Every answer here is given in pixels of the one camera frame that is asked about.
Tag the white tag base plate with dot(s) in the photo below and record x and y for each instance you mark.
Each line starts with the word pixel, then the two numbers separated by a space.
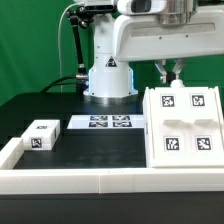
pixel 106 122

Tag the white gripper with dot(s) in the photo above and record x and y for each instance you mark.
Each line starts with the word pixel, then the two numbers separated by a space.
pixel 141 38

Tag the white U-shaped fence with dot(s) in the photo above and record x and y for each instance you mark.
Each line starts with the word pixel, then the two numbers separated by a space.
pixel 100 181

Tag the white cabinet body box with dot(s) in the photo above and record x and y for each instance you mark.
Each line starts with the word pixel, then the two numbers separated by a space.
pixel 185 92

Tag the white cabinet top block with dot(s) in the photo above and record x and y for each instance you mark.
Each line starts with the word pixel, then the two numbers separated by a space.
pixel 41 135

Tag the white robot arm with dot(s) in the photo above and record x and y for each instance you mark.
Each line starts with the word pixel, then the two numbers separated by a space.
pixel 110 79

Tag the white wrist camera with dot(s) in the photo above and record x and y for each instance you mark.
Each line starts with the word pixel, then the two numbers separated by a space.
pixel 141 7

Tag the white door panel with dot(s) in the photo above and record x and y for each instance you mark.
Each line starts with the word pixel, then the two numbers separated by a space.
pixel 206 142
pixel 166 129

